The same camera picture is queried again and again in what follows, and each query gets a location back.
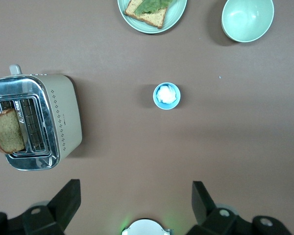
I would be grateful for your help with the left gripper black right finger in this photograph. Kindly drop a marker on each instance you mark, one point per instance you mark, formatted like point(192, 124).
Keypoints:
point(205, 208)

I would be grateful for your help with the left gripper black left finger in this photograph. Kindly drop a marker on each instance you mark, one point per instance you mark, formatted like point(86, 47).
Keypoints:
point(63, 205)

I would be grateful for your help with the blue plastic cup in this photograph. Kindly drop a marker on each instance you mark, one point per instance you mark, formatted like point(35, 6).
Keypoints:
point(159, 103)

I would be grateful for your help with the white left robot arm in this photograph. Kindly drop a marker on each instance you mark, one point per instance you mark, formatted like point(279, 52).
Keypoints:
point(147, 228)

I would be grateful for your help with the brown bread slice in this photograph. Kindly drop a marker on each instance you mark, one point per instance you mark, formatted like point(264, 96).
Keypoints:
point(7, 132)

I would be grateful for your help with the beige chrome toaster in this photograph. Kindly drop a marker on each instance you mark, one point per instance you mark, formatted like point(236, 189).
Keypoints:
point(63, 110)

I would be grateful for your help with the green bowl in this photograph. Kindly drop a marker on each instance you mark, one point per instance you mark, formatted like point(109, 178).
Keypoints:
point(247, 19)

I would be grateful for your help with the green round plate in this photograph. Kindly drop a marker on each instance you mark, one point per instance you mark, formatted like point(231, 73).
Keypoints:
point(177, 17)

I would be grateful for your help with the toast slice under lettuce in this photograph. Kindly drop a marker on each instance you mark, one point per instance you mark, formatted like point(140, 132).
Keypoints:
point(153, 19)

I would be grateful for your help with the green lettuce leaf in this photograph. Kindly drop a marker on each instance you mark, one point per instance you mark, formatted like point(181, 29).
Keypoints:
point(149, 6)

